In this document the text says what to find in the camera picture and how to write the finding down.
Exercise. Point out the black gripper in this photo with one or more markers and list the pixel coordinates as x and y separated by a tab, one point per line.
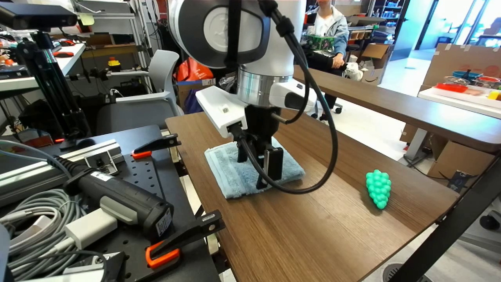
260	122

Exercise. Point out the light blue towel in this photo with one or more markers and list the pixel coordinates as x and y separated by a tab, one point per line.
229	172

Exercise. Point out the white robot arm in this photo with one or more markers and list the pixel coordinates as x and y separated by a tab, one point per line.
282	47

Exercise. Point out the purple bag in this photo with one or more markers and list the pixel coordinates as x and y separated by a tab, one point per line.
191	103

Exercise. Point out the small cardboard box with label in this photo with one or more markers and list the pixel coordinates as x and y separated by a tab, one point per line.
188	90

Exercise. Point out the orange bag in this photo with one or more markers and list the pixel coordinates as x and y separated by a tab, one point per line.
190	73

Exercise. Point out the black perforated mounting board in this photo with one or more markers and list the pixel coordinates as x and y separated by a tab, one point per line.
151	177

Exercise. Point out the grey office chair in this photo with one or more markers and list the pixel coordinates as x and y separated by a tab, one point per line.
151	103

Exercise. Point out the green toy grape bunch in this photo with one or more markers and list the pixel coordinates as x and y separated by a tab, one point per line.
378	188

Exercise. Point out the black cylindrical handheld device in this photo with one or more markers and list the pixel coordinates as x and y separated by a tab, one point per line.
126	200

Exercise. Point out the long wooden side table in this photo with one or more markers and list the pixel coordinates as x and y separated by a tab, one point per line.
392	101

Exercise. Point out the seated person in dark trousers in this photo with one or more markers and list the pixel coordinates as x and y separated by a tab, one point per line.
334	31

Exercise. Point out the open cardboard box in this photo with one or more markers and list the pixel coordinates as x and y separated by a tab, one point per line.
375	51

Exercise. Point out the grey side table leg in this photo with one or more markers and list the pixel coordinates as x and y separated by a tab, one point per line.
415	145

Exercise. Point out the yellow and black small object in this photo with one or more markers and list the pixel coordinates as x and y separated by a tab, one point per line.
113	64

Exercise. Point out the white power adapter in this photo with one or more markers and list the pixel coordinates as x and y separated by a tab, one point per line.
91	227

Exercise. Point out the cardboard box under side table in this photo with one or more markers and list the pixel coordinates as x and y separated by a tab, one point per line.
459	158

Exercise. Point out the white work desk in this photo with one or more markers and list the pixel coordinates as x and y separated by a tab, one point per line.
68	59

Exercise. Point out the large upright cardboard sheet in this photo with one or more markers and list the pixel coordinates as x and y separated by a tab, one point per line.
454	59

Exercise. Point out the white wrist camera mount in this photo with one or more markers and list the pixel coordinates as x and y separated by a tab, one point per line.
221	111

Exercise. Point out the black metal table frame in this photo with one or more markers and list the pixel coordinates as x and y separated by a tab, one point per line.
459	219

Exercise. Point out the black camera tripod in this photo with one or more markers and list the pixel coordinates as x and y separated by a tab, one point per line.
49	83

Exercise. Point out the aluminium profile rail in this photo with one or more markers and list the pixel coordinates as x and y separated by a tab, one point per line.
32	172

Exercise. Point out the black camera on tripod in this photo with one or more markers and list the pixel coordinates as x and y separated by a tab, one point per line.
36	15

